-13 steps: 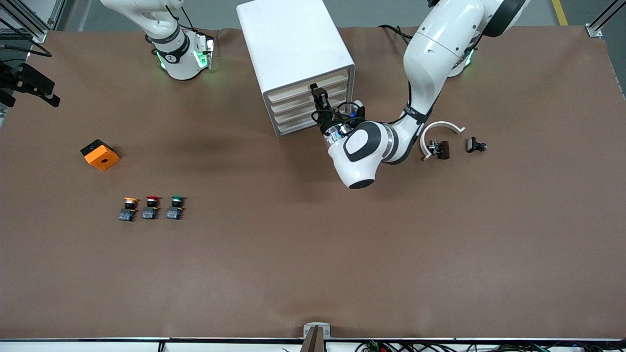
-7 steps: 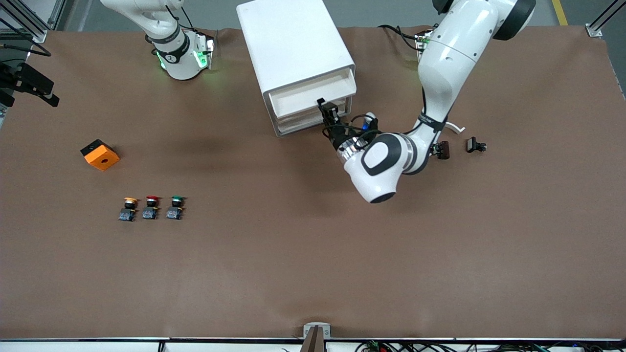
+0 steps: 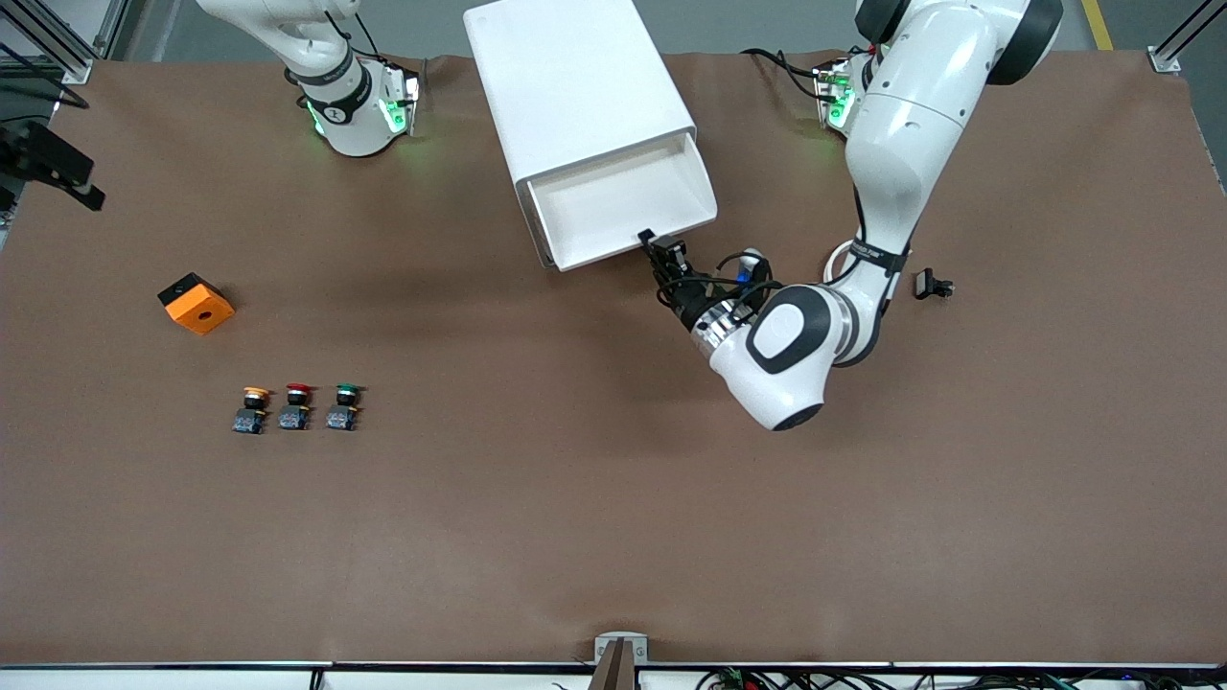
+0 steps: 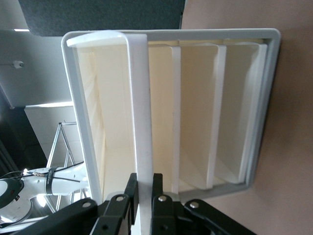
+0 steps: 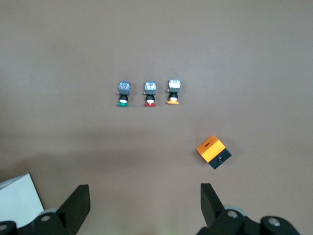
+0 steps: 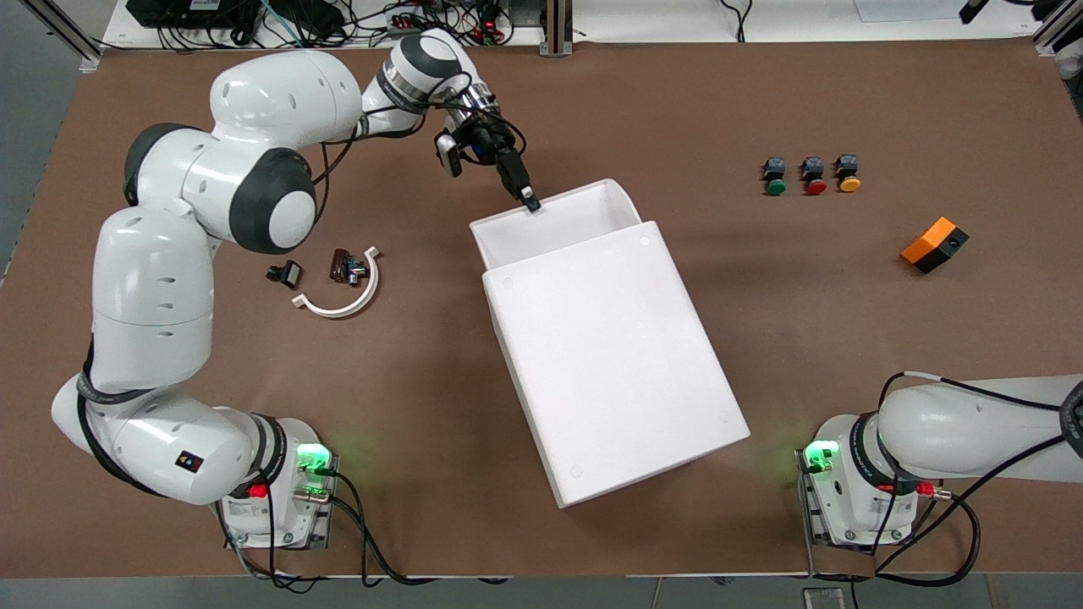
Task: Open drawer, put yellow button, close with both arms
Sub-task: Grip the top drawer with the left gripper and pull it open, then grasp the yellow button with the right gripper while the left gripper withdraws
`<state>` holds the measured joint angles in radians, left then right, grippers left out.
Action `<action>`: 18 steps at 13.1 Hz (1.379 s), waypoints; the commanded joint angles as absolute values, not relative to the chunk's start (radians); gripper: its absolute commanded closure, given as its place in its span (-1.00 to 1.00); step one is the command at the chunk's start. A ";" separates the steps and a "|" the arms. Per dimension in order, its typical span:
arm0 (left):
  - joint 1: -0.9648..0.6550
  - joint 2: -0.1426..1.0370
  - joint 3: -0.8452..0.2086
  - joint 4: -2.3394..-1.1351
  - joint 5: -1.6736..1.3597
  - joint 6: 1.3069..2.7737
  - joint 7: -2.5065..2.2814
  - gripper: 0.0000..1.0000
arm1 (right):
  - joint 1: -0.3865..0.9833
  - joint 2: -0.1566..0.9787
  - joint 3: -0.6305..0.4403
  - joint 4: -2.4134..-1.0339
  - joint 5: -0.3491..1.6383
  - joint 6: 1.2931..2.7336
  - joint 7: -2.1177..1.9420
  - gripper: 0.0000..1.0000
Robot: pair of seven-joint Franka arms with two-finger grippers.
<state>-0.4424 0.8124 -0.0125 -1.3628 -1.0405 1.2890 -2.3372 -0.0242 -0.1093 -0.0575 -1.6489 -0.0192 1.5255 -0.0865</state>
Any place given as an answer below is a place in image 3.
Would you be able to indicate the aluminium frame profile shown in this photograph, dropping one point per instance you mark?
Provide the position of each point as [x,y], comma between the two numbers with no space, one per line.
[57,48]
[1174,48]

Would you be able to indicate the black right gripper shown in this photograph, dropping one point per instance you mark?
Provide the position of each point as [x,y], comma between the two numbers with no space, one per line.
[11,156]

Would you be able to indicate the green push button switch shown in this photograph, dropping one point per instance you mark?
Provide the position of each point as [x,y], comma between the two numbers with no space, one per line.
[341,417]

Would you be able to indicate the brown table mat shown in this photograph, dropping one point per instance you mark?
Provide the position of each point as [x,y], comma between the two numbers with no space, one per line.
[613,527]

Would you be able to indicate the white drawer cabinet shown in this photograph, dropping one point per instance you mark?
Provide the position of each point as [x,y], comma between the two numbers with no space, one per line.
[575,86]

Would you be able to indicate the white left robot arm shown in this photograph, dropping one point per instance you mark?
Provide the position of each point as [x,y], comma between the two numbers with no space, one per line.
[901,144]

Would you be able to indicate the small black clip part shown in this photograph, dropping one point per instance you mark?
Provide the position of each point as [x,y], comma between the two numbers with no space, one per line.
[926,284]

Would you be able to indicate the orange and black button box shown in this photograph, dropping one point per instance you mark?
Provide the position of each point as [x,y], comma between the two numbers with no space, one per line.
[201,311]

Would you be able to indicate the white sliding drawer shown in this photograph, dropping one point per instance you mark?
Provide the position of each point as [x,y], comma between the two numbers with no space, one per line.
[613,206]

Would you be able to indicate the red push button switch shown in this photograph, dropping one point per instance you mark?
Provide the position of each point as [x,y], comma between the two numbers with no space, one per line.
[294,417]

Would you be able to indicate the yellow push button switch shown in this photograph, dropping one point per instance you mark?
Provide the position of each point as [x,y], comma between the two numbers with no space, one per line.
[249,420]

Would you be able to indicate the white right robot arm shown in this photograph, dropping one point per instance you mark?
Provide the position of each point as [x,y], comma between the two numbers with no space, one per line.
[350,129]

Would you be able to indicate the grey metal camera bracket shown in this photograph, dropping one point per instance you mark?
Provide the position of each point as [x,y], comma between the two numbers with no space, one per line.
[621,647]

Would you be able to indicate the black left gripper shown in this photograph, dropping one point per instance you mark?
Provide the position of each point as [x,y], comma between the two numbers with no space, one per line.
[684,300]

